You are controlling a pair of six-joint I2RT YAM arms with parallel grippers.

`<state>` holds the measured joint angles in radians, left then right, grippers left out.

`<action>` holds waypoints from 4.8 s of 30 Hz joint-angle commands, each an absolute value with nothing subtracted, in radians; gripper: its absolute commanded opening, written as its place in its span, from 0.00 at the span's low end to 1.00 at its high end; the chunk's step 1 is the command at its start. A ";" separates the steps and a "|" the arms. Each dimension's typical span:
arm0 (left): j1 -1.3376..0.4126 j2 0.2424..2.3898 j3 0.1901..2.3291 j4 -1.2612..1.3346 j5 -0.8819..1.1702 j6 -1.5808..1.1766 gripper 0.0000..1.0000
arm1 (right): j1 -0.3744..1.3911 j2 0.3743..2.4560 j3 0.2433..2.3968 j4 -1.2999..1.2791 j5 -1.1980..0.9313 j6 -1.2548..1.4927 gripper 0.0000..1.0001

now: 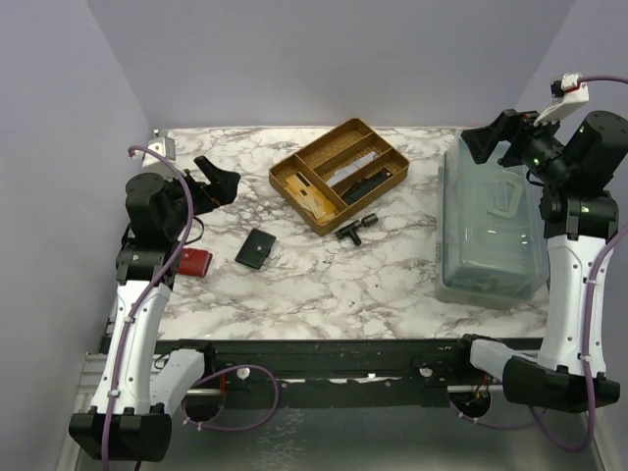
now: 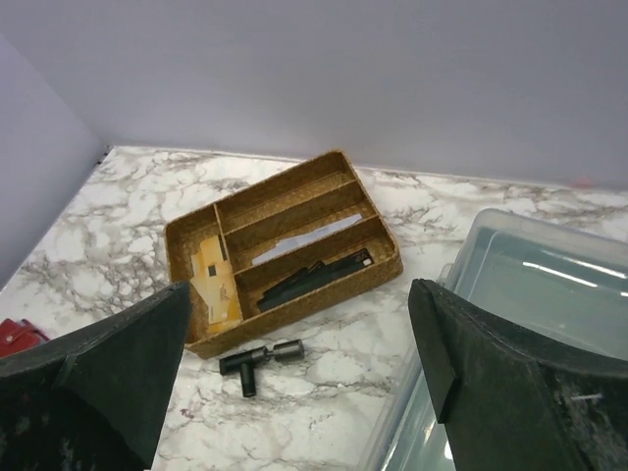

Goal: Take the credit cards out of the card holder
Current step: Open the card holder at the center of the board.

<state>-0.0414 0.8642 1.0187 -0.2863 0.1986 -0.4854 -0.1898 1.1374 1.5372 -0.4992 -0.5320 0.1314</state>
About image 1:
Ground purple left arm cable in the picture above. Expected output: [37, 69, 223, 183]
[100, 144, 281, 462]

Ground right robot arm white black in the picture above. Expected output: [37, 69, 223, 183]
[461, 109, 627, 413]

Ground brown woven organizer tray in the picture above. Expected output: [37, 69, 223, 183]
[269, 118, 410, 236]

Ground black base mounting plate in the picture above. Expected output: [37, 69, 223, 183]
[155, 339, 484, 408]

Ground grey cards in tray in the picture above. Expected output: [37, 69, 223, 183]
[326, 151, 380, 187]

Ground black leather card holder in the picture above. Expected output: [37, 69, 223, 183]
[235, 229, 277, 270]

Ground black T-shaped pipe fitting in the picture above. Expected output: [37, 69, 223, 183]
[335, 213, 379, 246]

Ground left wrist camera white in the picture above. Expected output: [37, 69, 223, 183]
[141, 135, 176, 179]

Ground yellow cards in tray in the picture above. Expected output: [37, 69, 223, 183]
[286, 172, 337, 224]

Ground clear plastic storage box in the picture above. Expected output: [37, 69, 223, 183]
[435, 138, 549, 309]

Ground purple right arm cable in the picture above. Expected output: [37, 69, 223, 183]
[453, 74, 628, 452]

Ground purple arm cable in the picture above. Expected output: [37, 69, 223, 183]
[453, 74, 628, 452]
[100, 144, 281, 462]

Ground black cards in tray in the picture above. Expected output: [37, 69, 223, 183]
[341, 168, 393, 205]

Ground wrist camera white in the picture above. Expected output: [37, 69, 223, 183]
[141, 135, 176, 179]
[534, 74, 590, 126]

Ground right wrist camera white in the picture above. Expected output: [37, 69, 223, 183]
[534, 74, 590, 126]

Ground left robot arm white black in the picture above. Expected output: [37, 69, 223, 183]
[69, 156, 240, 465]

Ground red leather card holder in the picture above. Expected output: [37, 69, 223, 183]
[178, 248, 213, 278]

